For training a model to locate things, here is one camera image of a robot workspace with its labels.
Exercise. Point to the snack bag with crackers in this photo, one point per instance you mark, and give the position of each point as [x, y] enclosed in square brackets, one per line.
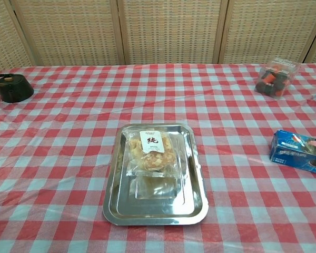
[152, 154]

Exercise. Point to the silver metal tray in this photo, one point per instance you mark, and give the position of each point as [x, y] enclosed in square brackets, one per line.
[155, 176]

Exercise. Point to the red white checkered tablecloth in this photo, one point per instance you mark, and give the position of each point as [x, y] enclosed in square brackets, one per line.
[158, 158]

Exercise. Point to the woven bamboo folding screen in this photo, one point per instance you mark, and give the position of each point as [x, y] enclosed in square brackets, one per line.
[158, 31]

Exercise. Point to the clear box of red-black items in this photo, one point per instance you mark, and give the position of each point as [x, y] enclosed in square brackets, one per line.
[275, 79]

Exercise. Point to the blue Oreo cookie box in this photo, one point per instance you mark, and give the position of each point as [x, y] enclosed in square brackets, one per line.
[300, 151]

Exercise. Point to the black cast iron teapot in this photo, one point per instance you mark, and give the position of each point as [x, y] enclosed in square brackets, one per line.
[13, 88]

